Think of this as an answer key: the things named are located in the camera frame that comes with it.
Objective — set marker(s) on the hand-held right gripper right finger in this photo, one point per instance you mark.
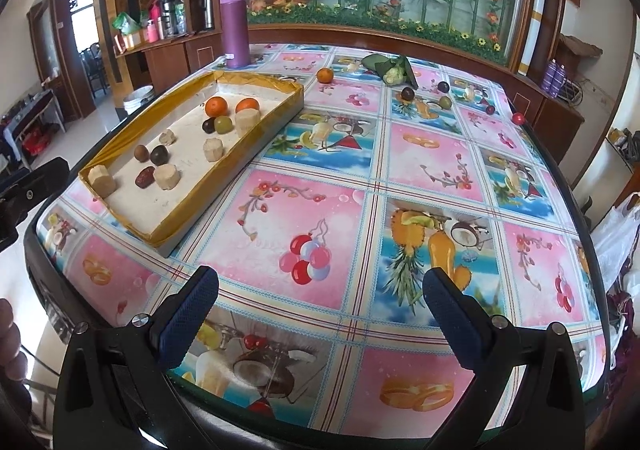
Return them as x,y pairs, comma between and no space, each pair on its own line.
452,317

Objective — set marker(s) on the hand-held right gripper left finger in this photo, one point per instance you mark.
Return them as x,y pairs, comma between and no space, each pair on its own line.
187,315

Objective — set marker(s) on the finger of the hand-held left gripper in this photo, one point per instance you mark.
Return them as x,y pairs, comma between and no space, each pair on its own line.
40,180

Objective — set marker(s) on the red date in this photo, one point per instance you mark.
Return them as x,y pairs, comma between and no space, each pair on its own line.
143,177

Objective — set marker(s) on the brown kiwi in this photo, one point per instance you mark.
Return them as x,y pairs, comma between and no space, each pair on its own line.
141,153

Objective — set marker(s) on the dark plum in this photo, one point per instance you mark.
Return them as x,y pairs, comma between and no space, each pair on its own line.
443,86
208,125
407,93
159,154

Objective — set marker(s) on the yellow taped white tray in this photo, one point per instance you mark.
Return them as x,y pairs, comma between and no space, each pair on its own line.
200,182

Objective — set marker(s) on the small peeled sugarcane piece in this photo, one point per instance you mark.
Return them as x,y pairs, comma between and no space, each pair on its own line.
167,136

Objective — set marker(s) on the round beige cake piece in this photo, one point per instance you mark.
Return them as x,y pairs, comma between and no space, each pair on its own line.
212,149

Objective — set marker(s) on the large orange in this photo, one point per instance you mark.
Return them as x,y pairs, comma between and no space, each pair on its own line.
216,105
247,104

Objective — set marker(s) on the large peeled sugarcane piece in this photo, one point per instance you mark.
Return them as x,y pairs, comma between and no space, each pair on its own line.
248,122

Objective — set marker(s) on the person's left hand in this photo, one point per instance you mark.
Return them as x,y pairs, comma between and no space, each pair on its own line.
10,340

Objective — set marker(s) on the white bucket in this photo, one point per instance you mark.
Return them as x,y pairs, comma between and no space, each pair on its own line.
138,99

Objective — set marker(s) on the printed plastic tablecloth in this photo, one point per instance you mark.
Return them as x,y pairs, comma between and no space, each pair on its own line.
310,200

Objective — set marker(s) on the maroon cloth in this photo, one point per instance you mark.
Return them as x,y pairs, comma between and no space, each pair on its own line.
625,320

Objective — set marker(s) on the wooden shelf cabinet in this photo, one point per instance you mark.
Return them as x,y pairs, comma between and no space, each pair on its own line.
170,60

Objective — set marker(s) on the green bag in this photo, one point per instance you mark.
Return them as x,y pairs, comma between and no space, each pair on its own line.
126,24

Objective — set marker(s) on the white plastic bag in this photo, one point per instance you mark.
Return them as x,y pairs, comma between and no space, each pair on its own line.
617,240

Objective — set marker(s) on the pink bottle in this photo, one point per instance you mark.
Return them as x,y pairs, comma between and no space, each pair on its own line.
151,31

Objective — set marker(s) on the red cherry tomato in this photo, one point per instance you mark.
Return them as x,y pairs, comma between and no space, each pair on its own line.
518,118

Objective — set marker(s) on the wooden side cabinet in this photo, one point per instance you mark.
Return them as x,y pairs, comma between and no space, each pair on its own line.
550,114

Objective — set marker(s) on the dark vacuum flask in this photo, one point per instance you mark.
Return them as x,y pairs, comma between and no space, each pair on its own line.
207,9

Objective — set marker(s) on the purple bottle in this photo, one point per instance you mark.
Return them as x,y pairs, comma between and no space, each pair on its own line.
235,24

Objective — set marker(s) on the small orange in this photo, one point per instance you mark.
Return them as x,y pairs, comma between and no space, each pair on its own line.
325,75

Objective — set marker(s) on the brown cardboard box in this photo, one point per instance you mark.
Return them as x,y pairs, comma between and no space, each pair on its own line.
580,45

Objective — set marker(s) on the white and yellow roll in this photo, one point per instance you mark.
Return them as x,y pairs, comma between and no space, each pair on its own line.
534,19

